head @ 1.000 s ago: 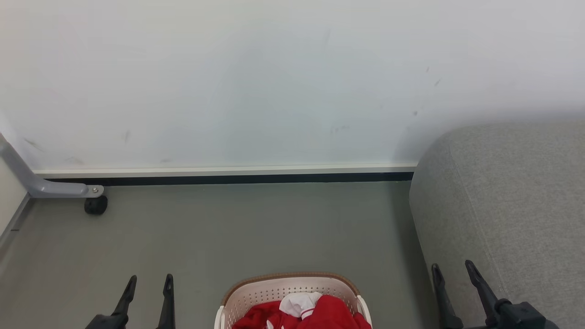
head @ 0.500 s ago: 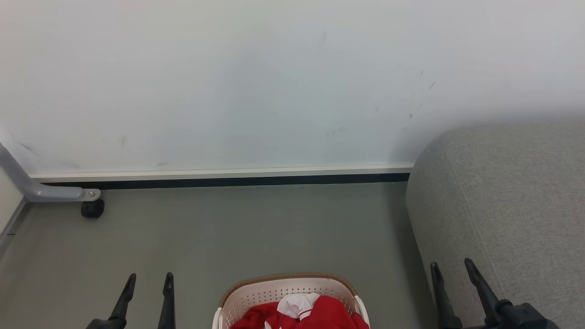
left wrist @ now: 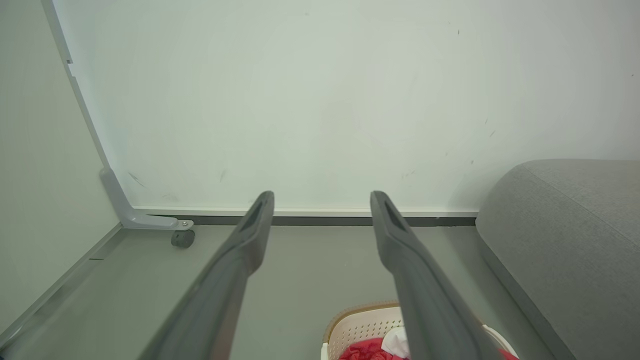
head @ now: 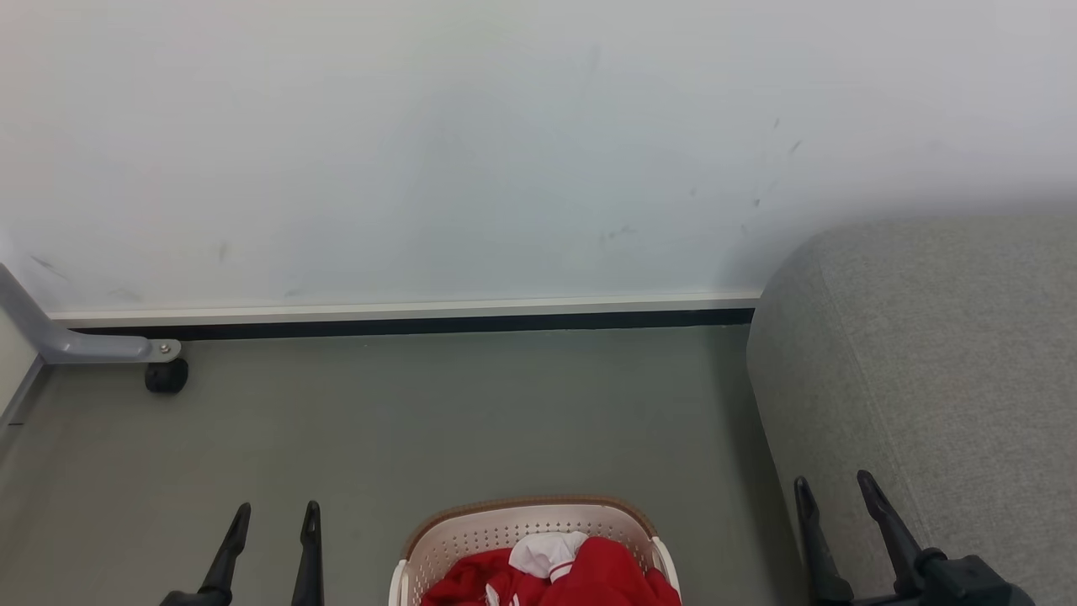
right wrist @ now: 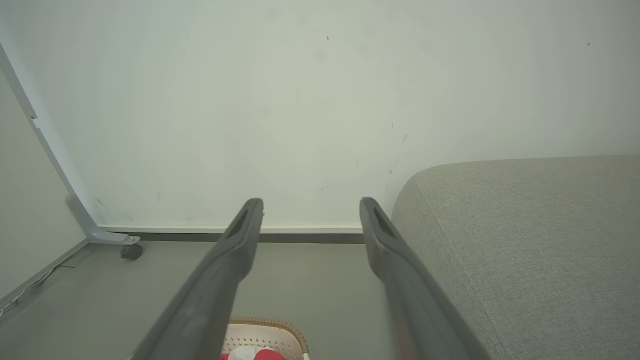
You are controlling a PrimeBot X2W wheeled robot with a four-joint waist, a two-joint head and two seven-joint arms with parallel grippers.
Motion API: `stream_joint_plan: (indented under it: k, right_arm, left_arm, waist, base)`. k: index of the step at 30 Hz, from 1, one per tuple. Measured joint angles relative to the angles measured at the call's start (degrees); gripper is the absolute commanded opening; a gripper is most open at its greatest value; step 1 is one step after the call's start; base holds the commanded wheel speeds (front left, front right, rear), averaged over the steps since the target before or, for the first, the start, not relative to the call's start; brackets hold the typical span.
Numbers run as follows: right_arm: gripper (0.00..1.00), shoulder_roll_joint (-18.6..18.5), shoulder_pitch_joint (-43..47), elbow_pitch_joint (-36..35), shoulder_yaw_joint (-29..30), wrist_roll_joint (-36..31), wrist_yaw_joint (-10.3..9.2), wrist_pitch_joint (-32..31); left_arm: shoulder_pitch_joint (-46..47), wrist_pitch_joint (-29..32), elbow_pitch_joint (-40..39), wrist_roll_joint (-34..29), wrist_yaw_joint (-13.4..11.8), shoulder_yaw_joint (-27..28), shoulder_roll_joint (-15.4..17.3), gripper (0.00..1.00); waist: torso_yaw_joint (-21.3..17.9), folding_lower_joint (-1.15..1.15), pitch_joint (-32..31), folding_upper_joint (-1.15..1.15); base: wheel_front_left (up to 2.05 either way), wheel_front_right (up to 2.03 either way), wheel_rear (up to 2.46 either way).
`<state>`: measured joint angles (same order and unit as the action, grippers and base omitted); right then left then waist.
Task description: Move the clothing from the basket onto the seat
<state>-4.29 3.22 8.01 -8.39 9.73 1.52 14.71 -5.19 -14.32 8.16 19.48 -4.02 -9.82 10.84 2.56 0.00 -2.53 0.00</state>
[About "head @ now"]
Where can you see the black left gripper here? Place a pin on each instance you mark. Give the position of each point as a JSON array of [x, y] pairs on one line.
[[198, 599]]

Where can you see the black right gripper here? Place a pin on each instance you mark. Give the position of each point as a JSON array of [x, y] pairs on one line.
[[892, 600]]

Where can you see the black wall baseboard strip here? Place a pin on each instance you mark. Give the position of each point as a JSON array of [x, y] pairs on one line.
[[421, 324]]

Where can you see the grey fabric sofa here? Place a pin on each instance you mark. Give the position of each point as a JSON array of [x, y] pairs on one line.
[[925, 337]]

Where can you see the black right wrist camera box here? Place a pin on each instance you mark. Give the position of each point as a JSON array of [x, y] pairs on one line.
[[968, 581]]

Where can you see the grey metal frame leg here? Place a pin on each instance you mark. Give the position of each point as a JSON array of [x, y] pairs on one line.
[[67, 345]]

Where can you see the black caster wheel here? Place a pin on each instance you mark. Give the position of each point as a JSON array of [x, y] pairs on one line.
[[166, 377]]

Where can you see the beige perforated plastic laundry basket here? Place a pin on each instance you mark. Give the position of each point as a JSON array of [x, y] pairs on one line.
[[471, 539]]

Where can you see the red jersey white panels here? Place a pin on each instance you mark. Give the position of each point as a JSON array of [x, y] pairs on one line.
[[614, 572]]

